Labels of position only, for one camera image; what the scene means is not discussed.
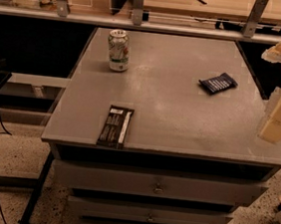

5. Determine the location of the middle drawer with handle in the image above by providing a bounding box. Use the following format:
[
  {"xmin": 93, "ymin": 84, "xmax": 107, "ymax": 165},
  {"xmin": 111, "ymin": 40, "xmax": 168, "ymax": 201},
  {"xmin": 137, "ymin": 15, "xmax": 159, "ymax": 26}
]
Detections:
[{"xmin": 68, "ymin": 196, "xmax": 232, "ymax": 224}]

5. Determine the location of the blue snack packet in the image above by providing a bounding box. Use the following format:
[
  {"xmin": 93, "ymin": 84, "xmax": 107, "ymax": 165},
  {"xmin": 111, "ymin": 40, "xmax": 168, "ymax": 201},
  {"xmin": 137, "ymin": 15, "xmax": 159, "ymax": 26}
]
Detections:
[{"xmin": 199, "ymin": 73, "xmax": 237, "ymax": 96}]

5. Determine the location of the metal railing with posts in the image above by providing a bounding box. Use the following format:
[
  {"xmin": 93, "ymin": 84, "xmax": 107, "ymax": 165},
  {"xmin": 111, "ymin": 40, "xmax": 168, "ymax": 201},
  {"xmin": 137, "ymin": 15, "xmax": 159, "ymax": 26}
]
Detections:
[{"xmin": 0, "ymin": 0, "xmax": 281, "ymax": 43}]

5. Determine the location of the dark brown chocolate bar wrapper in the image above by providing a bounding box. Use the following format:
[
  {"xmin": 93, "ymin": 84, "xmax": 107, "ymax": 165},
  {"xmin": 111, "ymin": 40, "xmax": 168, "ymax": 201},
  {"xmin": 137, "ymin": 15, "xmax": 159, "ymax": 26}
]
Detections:
[{"xmin": 96, "ymin": 106, "xmax": 135, "ymax": 150}]

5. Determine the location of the top drawer with handle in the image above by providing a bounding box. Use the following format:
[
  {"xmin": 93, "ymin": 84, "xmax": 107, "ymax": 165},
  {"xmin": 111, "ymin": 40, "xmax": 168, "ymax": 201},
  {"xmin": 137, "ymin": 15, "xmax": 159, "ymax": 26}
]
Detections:
[{"xmin": 54, "ymin": 160, "xmax": 268, "ymax": 206}]

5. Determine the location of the grey drawer cabinet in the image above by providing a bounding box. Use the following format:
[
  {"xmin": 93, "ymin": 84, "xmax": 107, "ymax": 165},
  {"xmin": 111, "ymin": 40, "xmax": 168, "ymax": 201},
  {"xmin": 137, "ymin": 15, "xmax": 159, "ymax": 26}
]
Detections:
[{"xmin": 43, "ymin": 29, "xmax": 281, "ymax": 224}]

